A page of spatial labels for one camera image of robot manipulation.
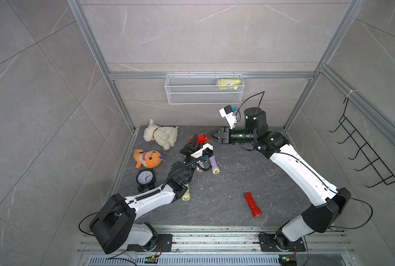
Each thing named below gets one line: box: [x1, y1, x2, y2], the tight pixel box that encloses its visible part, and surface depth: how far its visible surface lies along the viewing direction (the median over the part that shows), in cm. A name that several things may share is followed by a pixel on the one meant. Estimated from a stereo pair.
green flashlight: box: [181, 182, 191, 202], surface depth 87 cm
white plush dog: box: [143, 118, 179, 151], surface depth 109 cm
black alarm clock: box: [135, 168, 156, 193], surface depth 94 cm
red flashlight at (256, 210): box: [244, 192, 263, 218], surface depth 84 cm
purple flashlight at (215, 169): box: [209, 155, 221, 175], surface depth 97 cm
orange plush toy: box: [133, 149, 166, 169], surface depth 97 cm
